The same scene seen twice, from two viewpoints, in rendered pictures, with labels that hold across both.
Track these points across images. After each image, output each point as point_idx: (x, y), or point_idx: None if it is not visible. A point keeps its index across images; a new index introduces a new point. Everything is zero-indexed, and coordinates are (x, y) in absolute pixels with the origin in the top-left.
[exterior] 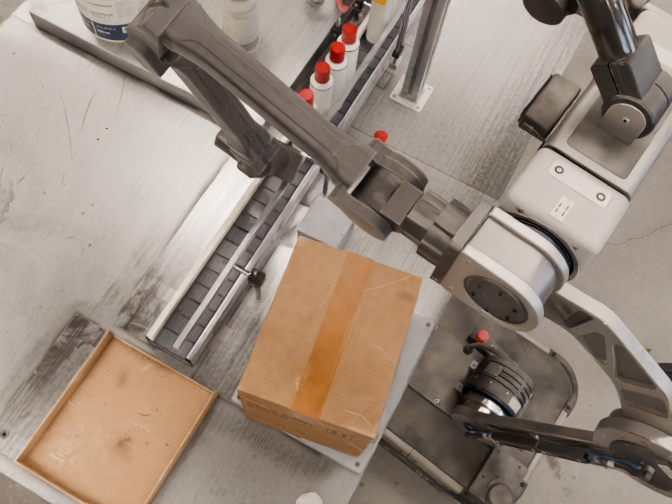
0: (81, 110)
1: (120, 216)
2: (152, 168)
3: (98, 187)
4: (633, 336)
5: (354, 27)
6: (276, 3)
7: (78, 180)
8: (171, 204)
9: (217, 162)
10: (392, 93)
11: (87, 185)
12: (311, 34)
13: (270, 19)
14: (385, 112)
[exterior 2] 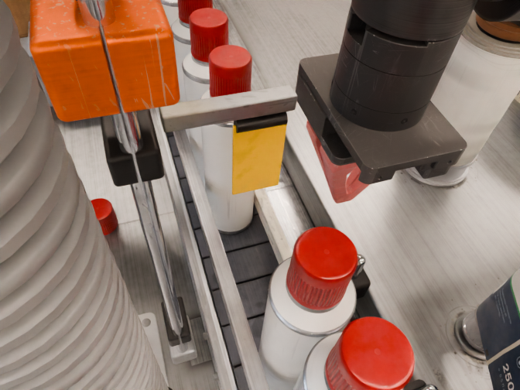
0: None
1: (283, 3)
2: (313, 37)
3: (326, 8)
4: None
5: (224, 62)
6: (501, 259)
7: (345, 3)
8: (260, 28)
9: (270, 73)
10: (153, 324)
11: (334, 5)
12: (382, 257)
13: (461, 224)
14: (136, 279)
